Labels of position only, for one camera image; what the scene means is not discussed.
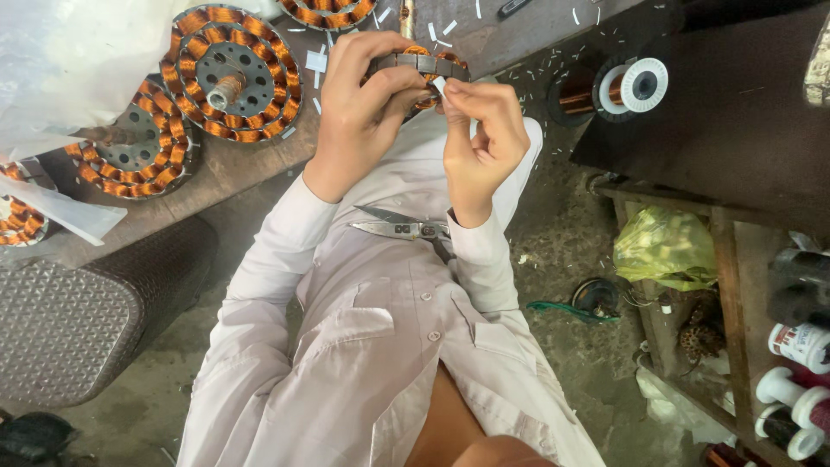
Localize green cable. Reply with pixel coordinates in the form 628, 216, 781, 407
526, 300, 620, 325

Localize metal shaft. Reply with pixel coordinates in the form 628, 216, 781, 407
398, 0, 417, 41

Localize person's right hand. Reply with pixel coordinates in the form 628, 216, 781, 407
440, 78, 533, 229

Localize small copper wound motor stator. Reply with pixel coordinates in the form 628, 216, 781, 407
363, 44, 472, 111

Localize yellow plastic bag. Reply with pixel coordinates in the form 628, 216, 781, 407
613, 205, 718, 293

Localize black bag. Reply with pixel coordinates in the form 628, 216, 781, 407
0, 410, 80, 467

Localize dark textured plastic stool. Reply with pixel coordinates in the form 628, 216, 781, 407
0, 216, 219, 409

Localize white crumpled cloth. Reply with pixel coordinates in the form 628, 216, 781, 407
634, 365, 737, 445

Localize large copper wound stator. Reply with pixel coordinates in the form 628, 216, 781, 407
0, 161, 51, 248
64, 77, 198, 199
278, 0, 378, 31
160, 4, 303, 144

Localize black spool of copper wire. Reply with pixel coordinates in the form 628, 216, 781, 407
546, 64, 604, 128

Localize scattered white paper slips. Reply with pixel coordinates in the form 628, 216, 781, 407
282, 0, 669, 140

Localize steel scissors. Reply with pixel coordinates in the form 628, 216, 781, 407
349, 205, 455, 263

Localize person's left hand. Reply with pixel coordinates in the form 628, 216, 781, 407
303, 31, 448, 203

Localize clear plastic bag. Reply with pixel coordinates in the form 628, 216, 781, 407
0, 0, 195, 160

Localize wooden shelf with thread spools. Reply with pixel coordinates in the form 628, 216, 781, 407
593, 180, 830, 467

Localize person's white shirt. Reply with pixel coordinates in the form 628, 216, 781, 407
176, 110, 608, 467

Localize black round part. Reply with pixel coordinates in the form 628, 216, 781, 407
571, 278, 621, 319

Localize white spool of copper wire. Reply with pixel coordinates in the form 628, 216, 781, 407
598, 57, 669, 115

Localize clear plastic sheet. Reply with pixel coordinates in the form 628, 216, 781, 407
0, 174, 128, 247

